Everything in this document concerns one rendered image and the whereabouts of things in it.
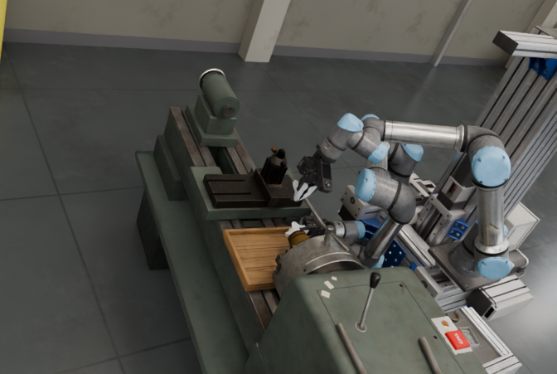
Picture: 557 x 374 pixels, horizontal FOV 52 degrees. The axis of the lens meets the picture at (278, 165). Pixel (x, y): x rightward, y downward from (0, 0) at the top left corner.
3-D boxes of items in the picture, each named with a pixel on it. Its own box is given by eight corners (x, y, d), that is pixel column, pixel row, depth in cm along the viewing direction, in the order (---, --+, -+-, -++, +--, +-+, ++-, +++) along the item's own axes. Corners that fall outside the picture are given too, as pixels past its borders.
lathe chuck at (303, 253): (349, 300, 221) (370, 245, 201) (274, 318, 209) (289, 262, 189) (339, 283, 227) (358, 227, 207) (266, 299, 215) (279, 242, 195)
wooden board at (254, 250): (323, 284, 237) (326, 277, 234) (244, 291, 219) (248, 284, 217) (295, 232, 257) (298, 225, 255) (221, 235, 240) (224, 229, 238)
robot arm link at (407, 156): (413, 179, 249) (427, 154, 241) (384, 167, 249) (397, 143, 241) (413, 165, 259) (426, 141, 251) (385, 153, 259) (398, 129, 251)
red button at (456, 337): (467, 348, 178) (471, 345, 177) (453, 352, 175) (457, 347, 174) (457, 332, 182) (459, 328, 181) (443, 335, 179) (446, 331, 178)
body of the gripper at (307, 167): (310, 172, 204) (329, 147, 200) (320, 188, 198) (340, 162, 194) (294, 167, 200) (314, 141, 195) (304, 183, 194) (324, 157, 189)
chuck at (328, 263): (353, 308, 218) (375, 253, 199) (278, 327, 207) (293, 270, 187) (349, 300, 221) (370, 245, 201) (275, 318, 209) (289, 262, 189)
